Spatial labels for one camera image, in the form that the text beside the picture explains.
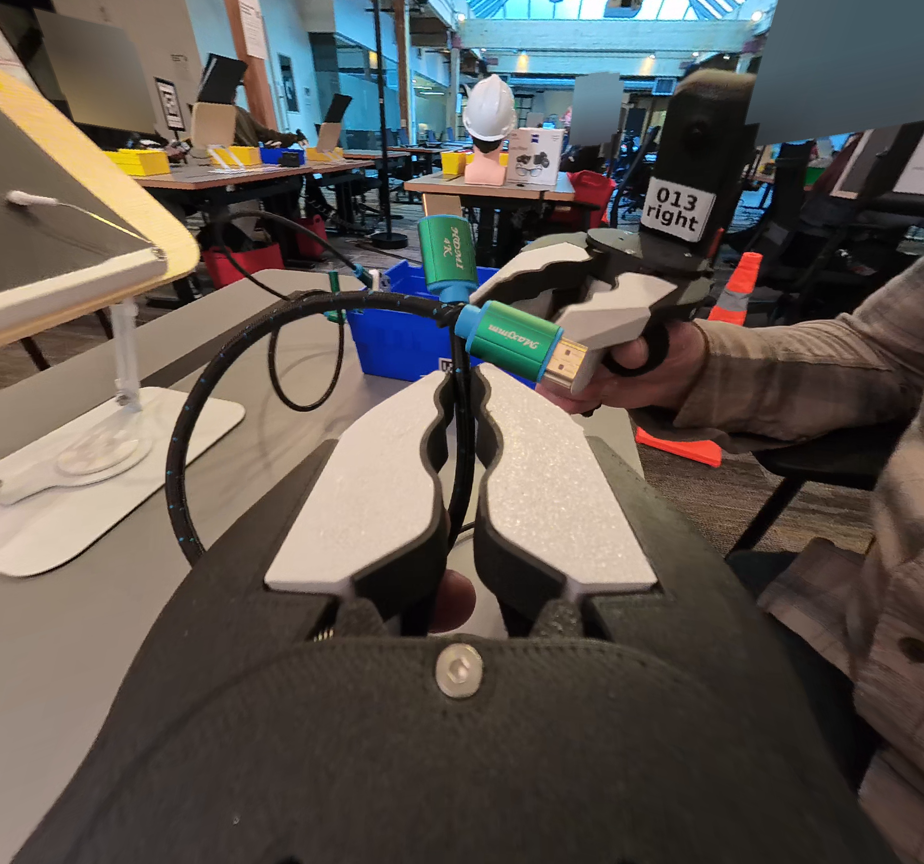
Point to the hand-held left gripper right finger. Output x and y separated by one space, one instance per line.
563 518

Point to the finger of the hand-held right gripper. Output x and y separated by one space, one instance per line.
556 275
621 309

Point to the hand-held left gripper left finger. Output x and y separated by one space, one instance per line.
361 518

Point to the person's right forearm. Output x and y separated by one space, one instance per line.
809 366

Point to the person's right hand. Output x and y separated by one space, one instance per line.
650 391

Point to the orange traffic cone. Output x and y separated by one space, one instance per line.
739 294

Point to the white printed box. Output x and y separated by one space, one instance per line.
534 157

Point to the wooden desk black legs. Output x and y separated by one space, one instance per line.
462 193

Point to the pink mannequin head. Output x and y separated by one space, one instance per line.
487 164

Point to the orange floor marker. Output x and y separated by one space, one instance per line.
679 449

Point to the white hard hat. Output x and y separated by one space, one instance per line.
490 107

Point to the red bin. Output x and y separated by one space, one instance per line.
312 236
246 262

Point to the black floor pole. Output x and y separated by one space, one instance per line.
381 99

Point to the long wooden desk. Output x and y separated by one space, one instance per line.
246 174

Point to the white bar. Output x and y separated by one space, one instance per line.
87 294

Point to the small yellow bin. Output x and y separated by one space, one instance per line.
142 163

